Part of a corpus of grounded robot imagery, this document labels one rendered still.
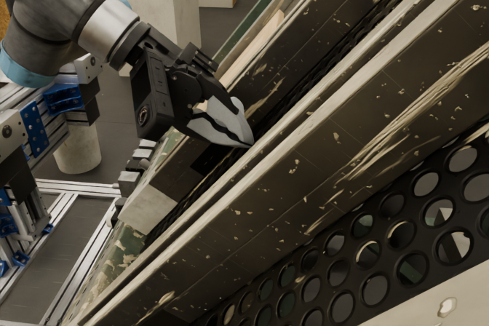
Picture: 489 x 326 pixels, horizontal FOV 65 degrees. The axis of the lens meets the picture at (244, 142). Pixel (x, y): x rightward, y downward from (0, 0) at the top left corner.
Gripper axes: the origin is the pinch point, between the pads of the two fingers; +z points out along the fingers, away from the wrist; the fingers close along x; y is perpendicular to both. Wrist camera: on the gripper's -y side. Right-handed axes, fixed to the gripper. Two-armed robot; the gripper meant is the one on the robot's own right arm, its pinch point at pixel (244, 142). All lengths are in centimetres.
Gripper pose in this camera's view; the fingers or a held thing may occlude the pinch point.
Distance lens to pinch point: 53.1
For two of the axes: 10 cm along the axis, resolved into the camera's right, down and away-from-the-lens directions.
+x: -6.2, 6.0, 5.0
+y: 1.2, -5.6, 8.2
